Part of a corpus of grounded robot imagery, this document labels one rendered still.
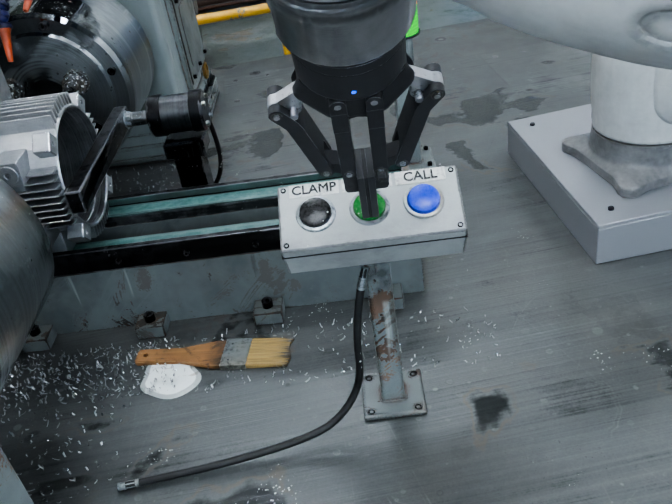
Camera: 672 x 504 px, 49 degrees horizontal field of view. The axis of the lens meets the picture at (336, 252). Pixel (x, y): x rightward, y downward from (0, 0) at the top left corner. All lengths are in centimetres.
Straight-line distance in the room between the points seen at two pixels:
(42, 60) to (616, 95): 81
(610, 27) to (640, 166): 78
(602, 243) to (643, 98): 19
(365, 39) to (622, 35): 16
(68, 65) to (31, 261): 47
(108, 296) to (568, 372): 59
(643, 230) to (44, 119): 77
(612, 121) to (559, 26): 76
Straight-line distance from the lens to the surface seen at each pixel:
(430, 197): 67
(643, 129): 107
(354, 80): 47
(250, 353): 94
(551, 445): 81
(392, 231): 67
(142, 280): 101
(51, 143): 93
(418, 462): 79
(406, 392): 85
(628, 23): 32
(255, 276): 98
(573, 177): 112
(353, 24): 42
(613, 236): 103
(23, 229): 79
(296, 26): 43
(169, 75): 141
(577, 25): 33
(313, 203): 68
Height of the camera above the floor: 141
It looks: 34 degrees down
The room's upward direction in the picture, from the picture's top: 9 degrees counter-clockwise
